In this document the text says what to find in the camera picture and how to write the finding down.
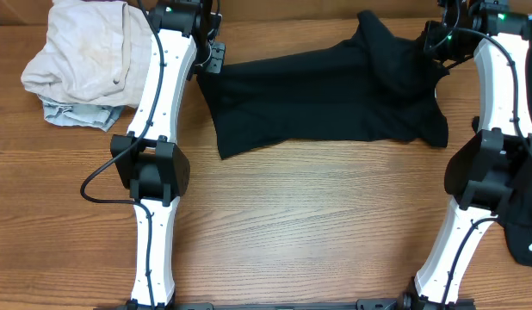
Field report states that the black t-shirt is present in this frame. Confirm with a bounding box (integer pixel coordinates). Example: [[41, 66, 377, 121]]
[[197, 11, 448, 158]]

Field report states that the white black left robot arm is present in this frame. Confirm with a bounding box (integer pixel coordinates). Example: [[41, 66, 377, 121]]
[[110, 0, 226, 309]]

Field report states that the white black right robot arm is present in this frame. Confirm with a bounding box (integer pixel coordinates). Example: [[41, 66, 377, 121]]
[[384, 1, 532, 309]]

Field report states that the beige folded garment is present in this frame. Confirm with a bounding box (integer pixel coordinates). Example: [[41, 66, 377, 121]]
[[21, 0, 152, 108]]

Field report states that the light blue folded garment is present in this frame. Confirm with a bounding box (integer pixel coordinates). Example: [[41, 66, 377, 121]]
[[38, 95, 125, 132]]

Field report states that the black garment pile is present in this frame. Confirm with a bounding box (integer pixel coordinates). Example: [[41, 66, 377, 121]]
[[504, 41, 532, 267]]

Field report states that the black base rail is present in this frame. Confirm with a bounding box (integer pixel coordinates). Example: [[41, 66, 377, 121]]
[[93, 292, 477, 310]]

